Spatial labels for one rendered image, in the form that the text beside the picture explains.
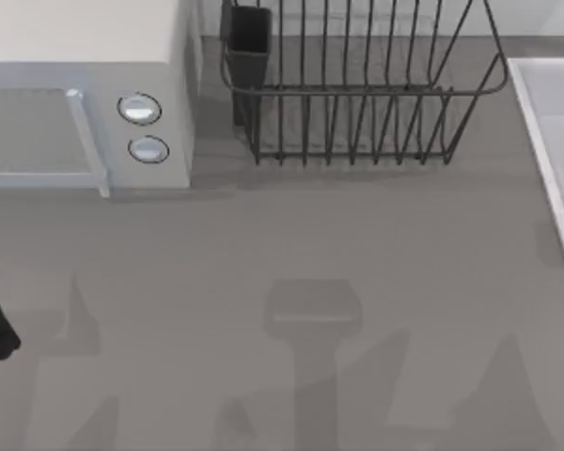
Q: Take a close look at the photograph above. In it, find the pale microwave oven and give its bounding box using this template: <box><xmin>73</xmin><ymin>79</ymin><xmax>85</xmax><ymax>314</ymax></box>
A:
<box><xmin>0</xmin><ymin>0</ymin><xmax>203</xmax><ymax>198</ymax></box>

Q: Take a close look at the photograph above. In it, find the microwave glass door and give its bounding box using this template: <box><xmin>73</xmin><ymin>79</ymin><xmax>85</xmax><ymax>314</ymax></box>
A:
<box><xmin>0</xmin><ymin>87</ymin><xmax>110</xmax><ymax>198</ymax></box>

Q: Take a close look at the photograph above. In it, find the silver microwave knob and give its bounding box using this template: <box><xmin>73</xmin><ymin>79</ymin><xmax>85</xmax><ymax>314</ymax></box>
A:
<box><xmin>127</xmin><ymin>135</ymin><xmax>171</xmax><ymax>165</ymax></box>
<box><xmin>117</xmin><ymin>92</ymin><xmax>163</xmax><ymax>127</ymax></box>

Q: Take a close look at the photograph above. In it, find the black cutlery holder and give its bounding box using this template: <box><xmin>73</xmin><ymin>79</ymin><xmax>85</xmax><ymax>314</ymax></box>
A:
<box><xmin>220</xmin><ymin>0</ymin><xmax>274</xmax><ymax>127</ymax></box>

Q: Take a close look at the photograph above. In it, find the black wire dish rack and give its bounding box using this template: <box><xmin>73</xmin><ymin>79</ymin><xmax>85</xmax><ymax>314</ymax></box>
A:
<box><xmin>219</xmin><ymin>0</ymin><xmax>509</xmax><ymax>166</ymax></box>

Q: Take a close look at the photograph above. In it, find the white sink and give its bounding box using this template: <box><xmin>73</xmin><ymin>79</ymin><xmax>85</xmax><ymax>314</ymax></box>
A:
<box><xmin>506</xmin><ymin>57</ymin><xmax>564</xmax><ymax>315</ymax></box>

